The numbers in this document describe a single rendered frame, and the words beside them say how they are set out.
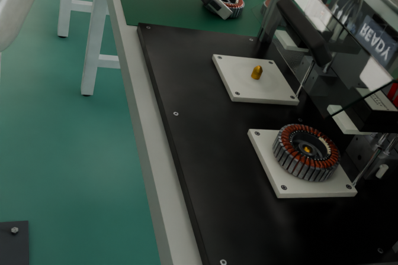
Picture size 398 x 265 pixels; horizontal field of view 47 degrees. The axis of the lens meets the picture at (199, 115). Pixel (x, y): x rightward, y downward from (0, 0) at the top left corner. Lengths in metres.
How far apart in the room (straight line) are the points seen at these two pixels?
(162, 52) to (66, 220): 0.79
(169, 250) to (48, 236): 0.94
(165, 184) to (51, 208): 0.94
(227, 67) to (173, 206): 0.39
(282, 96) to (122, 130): 1.09
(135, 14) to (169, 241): 0.64
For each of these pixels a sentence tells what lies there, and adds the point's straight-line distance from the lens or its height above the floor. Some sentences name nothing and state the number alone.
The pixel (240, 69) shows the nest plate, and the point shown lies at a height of 0.78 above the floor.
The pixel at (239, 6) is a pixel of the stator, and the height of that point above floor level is 0.78.
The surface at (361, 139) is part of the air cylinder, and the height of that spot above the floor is 0.82.
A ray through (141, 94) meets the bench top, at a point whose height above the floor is 0.75.
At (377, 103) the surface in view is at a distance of 0.77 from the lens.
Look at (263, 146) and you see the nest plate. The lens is 0.79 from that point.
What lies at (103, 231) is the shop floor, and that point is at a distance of 1.57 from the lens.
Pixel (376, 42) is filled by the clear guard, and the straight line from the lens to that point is 0.57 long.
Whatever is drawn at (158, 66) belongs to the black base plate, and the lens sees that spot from 0.92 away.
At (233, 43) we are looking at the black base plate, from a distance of 1.09.
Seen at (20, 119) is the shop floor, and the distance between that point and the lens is 1.91.
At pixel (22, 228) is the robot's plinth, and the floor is 0.02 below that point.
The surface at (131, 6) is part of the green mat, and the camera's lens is 1.17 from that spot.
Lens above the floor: 1.26
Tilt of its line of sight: 37 degrees down
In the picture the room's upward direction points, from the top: 19 degrees clockwise
